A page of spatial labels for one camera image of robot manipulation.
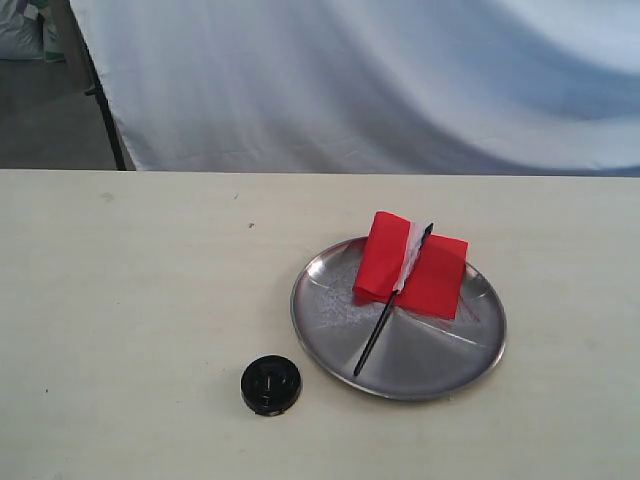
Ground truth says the red and white flag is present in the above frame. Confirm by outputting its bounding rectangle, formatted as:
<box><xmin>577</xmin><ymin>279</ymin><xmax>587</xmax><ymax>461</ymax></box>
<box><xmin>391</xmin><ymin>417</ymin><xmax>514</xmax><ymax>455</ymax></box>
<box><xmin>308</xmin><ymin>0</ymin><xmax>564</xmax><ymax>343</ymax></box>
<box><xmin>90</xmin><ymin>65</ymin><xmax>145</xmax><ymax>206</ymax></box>
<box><xmin>352</xmin><ymin>211</ymin><xmax>468</xmax><ymax>375</ymax></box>

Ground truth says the round black flag base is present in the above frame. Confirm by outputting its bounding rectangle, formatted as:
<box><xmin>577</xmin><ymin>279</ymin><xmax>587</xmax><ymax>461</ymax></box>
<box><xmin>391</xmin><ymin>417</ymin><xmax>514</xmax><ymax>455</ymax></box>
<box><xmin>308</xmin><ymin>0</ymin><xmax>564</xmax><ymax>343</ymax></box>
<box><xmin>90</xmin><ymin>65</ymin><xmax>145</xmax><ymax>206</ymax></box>
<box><xmin>241</xmin><ymin>355</ymin><xmax>302</xmax><ymax>417</ymax></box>

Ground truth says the round metal plate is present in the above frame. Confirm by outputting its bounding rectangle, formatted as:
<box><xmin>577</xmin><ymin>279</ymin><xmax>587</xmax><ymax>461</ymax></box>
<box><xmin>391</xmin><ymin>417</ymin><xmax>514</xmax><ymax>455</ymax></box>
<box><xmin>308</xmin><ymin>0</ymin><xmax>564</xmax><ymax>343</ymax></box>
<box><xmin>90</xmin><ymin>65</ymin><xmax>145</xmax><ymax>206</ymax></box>
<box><xmin>290</xmin><ymin>238</ymin><xmax>507</xmax><ymax>401</ymax></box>

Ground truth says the white backdrop cloth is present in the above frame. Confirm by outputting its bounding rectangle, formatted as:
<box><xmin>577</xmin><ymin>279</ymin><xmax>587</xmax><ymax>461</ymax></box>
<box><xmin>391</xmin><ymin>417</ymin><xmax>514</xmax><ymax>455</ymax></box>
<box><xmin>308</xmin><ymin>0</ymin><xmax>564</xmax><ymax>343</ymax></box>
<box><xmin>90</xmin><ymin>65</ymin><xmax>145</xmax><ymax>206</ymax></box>
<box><xmin>72</xmin><ymin>1</ymin><xmax>639</xmax><ymax>176</ymax></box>

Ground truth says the black backdrop stand pole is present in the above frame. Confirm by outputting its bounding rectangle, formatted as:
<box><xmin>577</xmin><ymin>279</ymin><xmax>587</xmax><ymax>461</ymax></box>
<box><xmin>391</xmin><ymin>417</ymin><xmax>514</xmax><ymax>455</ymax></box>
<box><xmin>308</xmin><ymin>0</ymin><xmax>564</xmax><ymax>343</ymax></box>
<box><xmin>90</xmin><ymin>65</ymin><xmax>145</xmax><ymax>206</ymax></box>
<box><xmin>71</xmin><ymin>12</ymin><xmax>128</xmax><ymax>171</ymax></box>

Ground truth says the green printed sack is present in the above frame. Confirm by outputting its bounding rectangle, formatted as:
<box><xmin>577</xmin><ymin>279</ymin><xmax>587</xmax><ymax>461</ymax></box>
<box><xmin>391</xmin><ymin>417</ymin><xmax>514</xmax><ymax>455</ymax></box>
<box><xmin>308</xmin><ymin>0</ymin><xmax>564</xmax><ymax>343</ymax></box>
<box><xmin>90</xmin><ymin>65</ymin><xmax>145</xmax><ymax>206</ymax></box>
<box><xmin>40</xmin><ymin>7</ymin><xmax>65</xmax><ymax>63</ymax></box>

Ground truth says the white sack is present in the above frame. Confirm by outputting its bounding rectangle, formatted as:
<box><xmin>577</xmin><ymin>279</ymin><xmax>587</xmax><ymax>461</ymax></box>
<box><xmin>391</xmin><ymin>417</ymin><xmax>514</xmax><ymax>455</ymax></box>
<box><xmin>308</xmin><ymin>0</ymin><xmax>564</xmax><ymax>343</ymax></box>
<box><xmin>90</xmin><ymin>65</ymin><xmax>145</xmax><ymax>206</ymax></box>
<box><xmin>1</xmin><ymin>0</ymin><xmax>42</xmax><ymax>61</ymax></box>

